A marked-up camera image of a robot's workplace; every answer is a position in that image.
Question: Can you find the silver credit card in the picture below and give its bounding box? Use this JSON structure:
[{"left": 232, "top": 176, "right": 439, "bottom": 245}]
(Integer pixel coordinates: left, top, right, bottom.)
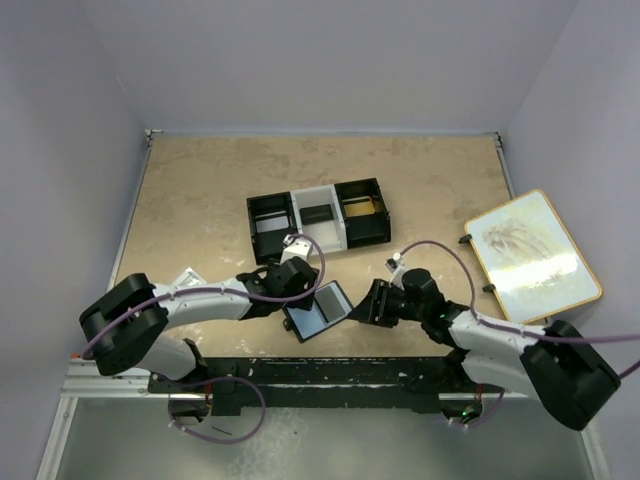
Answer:
[{"left": 255, "top": 212, "right": 290, "bottom": 233}]

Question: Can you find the clear plastic card sleeve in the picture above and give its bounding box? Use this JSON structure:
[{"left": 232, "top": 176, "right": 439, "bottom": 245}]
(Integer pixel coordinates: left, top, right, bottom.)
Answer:
[{"left": 172, "top": 267, "right": 206, "bottom": 288}]

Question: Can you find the black and white organizer tray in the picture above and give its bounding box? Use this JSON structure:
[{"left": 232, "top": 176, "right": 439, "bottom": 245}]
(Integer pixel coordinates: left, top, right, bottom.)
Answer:
[{"left": 246, "top": 178, "right": 391, "bottom": 265}]

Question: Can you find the white board with wood rim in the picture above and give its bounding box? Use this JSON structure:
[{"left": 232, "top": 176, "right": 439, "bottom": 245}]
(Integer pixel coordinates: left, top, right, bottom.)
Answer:
[{"left": 464, "top": 189, "right": 602, "bottom": 324}]

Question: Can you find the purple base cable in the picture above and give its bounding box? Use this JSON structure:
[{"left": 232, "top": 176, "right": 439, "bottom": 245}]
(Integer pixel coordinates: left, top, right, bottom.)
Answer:
[
  {"left": 167, "top": 374, "right": 267, "bottom": 444},
  {"left": 447, "top": 389, "right": 506, "bottom": 430}
]

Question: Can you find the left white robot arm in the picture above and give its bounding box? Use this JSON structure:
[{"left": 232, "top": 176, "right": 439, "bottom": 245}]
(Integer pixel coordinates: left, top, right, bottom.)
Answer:
[{"left": 79, "top": 257, "right": 326, "bottom": 380}]

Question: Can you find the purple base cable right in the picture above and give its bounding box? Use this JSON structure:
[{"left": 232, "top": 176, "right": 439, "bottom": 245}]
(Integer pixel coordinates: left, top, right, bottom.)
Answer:
[{"left": 447, "top": 389, "right": 506, "bottom": 430}]

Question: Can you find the black credit card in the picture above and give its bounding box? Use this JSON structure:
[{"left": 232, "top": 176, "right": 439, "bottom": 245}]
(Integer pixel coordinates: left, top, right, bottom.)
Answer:
[{"left": 299, "top": 204, "right": 334, "bottom": 225}]

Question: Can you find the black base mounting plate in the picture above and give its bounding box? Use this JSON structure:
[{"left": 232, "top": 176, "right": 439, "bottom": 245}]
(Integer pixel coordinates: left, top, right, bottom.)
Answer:
[{"left": 149, "top": 355, "right": 500, "bottom": 416}]

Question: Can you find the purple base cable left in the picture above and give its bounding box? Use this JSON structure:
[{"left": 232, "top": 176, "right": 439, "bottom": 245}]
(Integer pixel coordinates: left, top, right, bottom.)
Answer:
[{"left": 167, "top": 374, "right": 267, "bottom": 444}]

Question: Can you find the black leather card holder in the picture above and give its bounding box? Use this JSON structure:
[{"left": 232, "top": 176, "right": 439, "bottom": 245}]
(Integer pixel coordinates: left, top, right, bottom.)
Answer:
[{"left": 283, "top": 280, "right": 353, "bottom": 343}]

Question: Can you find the aluminium frame rail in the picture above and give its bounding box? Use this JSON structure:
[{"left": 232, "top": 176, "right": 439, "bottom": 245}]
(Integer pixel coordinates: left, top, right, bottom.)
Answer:
[{"left": 38, "top": 358, "right": 610, "bottom": 479}]

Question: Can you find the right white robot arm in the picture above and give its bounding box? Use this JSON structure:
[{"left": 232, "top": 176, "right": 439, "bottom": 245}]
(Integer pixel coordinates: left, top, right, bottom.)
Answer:
[{"left": 349, "top": 268, "right": 621, "bottom": 431}]

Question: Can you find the gold credit card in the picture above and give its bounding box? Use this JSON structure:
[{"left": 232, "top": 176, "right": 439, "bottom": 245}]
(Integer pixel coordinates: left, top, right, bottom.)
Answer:
[{"left": 342, "top": 197, "right": 377, "bottom": 218}]

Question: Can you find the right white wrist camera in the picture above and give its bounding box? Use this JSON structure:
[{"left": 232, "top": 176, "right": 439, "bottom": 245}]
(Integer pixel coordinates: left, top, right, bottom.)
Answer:
[{"left": 385, "top": 252, "right": 407, "bottom": 289}]

